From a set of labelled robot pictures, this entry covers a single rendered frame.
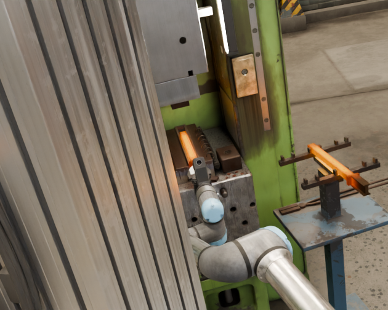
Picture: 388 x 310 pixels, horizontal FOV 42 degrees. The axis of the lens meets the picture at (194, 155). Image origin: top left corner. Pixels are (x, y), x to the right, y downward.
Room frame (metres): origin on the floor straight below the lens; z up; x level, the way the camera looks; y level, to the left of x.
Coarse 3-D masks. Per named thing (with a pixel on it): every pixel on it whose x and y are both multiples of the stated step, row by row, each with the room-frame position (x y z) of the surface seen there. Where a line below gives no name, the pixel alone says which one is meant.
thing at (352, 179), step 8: (312, 144) 1.82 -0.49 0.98; (312, 152) 1.79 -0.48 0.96; (320, 152) 1.74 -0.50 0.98; (328, 160) 1.67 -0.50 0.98; (336, 160) 1.66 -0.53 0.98; (336, 168) 1.60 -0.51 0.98; (344, 168) 1.59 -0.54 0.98; (344, 176) 1.55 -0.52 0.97; (352, 176) 1.51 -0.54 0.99; (352, 184) 1.51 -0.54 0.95; (360, 184) 1.45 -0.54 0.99; (368, 184) 1.44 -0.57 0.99; (360, 192) 1.45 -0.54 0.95; (368, 192) 1.44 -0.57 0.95
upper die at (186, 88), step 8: (176, 80) 1.84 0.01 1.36; (184, 80) 1.84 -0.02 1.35; (192, 80) 1.84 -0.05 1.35; (160, 88) 1.83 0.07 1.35; (168, 88) 1.84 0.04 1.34; (176, 88) 1.84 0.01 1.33; (184, 88) 1.84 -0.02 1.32; (192, 88) 1.84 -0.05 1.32; (160, 96) 1.83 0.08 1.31; (168, 96) 1.83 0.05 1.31; (176, 96) 1.84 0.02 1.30; (184, 96) 1.84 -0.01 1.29; (192, 96) 1.84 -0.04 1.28; (160, 104) 1.83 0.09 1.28; (168, 104) 1.83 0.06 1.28
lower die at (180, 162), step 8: (176, 128) 2.23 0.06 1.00; (192, 128) 2.21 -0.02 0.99; (168, 136) 2.18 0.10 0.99; (176, 136) 2.16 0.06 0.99; (192, 136) 2.12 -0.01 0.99; (168, 144) 2.10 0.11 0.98; (176, 144) 2.07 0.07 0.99; (192, 144) 2.02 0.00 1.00; (200, 144) 2.02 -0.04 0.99; (176, 152) 1.99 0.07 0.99; (184, 152) 1.95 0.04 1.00; (200, 152) 1.94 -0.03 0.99; (176, 160) 1.91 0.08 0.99; (184, 160) 1.90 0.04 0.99; (208, 160) 1.85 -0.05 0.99; (176, 168) 1.84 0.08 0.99; (184, 168) 1.83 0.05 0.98; (176, 176) 1.83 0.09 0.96; (184, 176) 1.83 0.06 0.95
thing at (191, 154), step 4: (180, 132) 2.15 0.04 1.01; (184, 132) 2.14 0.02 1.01; (180, 136) 2.13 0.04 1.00; (184, 136) 2.10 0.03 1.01; (184, 140) 2.05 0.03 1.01; (188, 140) 2.04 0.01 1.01; (184, 144) 2.02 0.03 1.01; (188, 144) 2.01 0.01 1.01; (188, 148) 1.96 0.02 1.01; (192, 148) 1.96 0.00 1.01; (188, 152) 1.93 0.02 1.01; (192, 152) 1.92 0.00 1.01; (188, 156) 1.89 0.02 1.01; (192, 156) 1.88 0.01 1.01; (192, 160) 1.83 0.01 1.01; (192, 164) 1.80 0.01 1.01
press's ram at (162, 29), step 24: (144, 0) 1.83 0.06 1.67; (168, 0) 1.84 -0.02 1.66; (192, 0) 1.85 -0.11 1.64; (144, 24) 1.83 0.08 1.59; (168, 24) 1.84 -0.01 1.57; (192, 24) 1.85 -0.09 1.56; (168, 48) 1.84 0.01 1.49; (192, 48) 1.85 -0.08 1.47; (168, 72) 1.84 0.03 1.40; (192, 72) 1.86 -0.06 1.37
